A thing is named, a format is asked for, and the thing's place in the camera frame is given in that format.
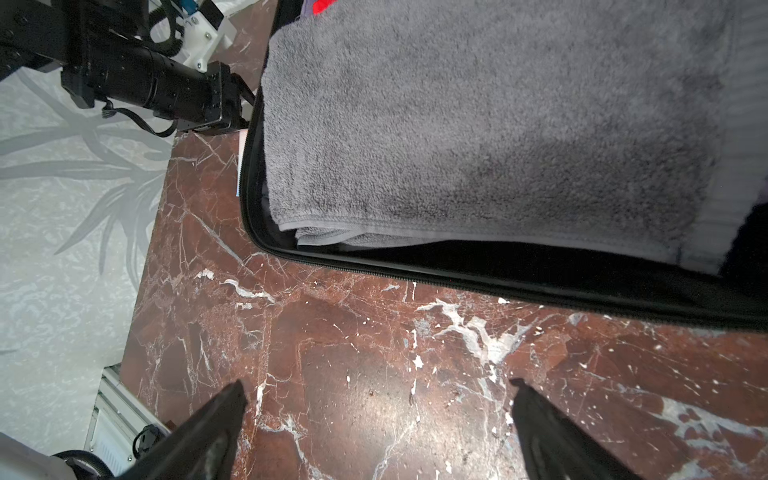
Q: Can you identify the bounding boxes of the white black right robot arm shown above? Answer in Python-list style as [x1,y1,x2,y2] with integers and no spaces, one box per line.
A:
[1,378,637,479]

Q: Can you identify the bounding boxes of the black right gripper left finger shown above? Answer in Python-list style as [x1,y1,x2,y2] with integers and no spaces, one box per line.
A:
[120,380,247,479]

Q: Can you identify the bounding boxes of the grey towel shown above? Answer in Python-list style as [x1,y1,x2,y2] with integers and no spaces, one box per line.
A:
[260,0,768,277]

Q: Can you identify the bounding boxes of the red t-shirt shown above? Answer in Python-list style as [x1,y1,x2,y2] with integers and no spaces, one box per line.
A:
[311,0,336,15]

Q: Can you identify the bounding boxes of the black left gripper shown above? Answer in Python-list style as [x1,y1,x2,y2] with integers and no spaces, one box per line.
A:
[61,24,246,134]

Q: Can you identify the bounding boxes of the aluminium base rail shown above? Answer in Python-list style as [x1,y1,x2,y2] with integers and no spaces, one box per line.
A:
[84,364,170,476]

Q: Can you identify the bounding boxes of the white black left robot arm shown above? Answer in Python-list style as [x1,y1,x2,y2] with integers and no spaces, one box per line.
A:
[1,1,256,138]

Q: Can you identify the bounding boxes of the purple jeans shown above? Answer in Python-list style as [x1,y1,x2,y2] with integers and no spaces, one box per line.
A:
[300,0,315,18]

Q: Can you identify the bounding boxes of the white black suitcase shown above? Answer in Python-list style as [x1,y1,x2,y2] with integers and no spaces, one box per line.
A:
[238,0,768,331]

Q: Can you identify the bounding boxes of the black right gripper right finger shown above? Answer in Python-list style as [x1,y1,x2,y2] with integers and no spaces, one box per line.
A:
[510,379,638,479]

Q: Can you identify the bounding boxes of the white blue cream tube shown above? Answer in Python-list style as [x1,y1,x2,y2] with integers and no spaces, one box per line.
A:
[235,129,248,197]

